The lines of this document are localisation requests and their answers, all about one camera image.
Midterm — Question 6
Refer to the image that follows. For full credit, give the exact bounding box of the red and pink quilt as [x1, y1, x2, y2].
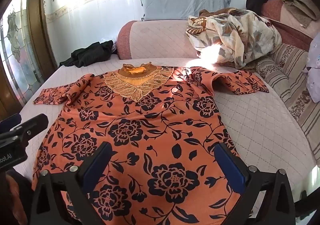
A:
[260, 0, 315, 46]

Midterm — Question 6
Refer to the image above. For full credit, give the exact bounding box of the orange floral blouse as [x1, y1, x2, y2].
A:
[32, 63, 270, 225]

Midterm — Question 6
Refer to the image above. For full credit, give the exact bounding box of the lilac cloth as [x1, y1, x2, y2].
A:
[306, 33, 320, 103]

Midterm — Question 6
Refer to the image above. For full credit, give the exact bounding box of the black cloth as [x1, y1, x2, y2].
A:
[59, 40, 114, 68]

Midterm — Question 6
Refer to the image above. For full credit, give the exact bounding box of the cream floral blanket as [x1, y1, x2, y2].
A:
[185, 8, 282, 69]

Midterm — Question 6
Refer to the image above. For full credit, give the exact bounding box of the brown garment with gold trim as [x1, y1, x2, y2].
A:
[199, 7, 240, 19]

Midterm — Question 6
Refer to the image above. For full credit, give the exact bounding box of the white quilted bed sheet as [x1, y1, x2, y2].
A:
[15, 58, 318, 225]

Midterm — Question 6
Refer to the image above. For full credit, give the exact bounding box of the person's left forearm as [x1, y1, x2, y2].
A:
[0, 169, 33, 225]

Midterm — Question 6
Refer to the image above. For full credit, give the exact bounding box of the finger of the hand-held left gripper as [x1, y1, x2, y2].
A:
[0, 113, 49, 146]

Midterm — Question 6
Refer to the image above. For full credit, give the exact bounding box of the pink rolled quilt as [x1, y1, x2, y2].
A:
[117, 20, 200, 60]

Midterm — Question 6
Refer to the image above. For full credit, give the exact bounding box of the wooden stained glass door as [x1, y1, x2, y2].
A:
[0, 0, 58, 115]

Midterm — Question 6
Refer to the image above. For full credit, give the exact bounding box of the striped floral cushion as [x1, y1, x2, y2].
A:
[255, 43, 320, 165]

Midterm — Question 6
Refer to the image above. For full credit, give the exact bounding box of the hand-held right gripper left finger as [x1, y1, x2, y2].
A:
[29, 141, 113, 225]

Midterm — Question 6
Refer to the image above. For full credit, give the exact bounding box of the olive knitted garment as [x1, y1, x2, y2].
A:
[279, 0, 317, 27]

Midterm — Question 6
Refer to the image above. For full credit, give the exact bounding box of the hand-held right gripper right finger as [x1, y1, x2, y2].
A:
[214, 142, 303, 225]

